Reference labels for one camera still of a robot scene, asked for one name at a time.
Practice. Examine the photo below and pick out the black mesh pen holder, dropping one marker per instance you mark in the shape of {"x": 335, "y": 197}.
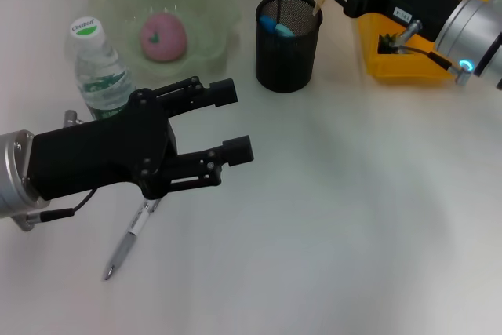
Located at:
{"x": 288, "y": 64}

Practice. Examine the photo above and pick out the translucent green fruit bowl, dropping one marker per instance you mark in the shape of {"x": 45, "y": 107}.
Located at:
{"x": 208, "y": 25}

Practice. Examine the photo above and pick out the grey white ballpoint pen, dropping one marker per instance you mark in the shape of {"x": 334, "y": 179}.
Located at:
{"x": 129, "y": 237}

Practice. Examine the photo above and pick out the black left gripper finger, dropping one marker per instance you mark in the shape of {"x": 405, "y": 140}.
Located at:
{"x": 223, "y": 93}
{"x": 239, "y": 150}

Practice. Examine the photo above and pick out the clear green-label water bottle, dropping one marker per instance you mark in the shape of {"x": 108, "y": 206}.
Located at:
{"x": 104, "y": 72}

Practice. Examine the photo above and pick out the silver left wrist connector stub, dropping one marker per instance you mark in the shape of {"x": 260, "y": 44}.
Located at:
{"x": 72, "y": 117}

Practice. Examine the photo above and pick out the pink toy peach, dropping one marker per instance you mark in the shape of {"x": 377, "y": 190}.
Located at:
{"x": 164, "y": 38}

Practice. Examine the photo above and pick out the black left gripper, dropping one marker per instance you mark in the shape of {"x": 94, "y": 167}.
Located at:
{"x": 102, "y": 154}

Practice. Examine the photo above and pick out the yellow plastic bin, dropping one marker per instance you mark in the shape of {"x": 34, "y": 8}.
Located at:
{"x": 427, "y": 60}

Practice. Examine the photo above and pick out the green plastic wrapper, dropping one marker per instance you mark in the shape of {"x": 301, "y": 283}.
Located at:
{"x": 387, "y": 42}

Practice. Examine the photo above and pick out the blue scissors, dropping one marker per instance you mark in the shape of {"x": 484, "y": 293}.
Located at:
{"x": 280, "y": 29}

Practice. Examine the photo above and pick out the transparent plastic ruler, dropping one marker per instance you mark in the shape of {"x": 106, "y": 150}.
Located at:
{"x": 319, "y": 3}

